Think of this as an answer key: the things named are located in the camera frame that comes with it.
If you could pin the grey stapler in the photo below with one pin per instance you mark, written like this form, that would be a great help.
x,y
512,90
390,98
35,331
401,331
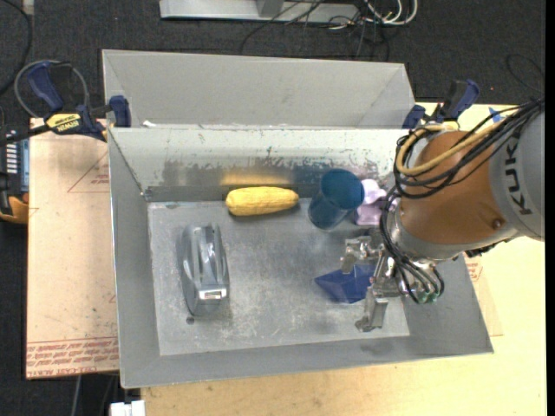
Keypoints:
x,y
204,267

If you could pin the pale purple toy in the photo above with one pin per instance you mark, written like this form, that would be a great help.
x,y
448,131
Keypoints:
x,y
370,208

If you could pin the yellow corn cob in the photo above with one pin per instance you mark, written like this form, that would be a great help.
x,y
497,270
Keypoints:
x,y
262,201

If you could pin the brown cardboard board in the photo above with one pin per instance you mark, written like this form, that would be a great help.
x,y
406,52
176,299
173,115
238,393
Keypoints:
x,y
69,241

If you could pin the dark blue cup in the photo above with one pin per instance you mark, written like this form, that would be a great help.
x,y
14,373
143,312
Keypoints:
x,y
334,202

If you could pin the dark blue pyramid block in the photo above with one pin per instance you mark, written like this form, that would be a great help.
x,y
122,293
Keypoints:
x,y
342,284

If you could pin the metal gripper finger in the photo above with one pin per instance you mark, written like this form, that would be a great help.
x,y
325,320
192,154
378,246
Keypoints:
x,y
375,308
357,251

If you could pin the grey metal bin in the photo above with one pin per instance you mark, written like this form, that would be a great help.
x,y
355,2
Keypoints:
x,y
269,275

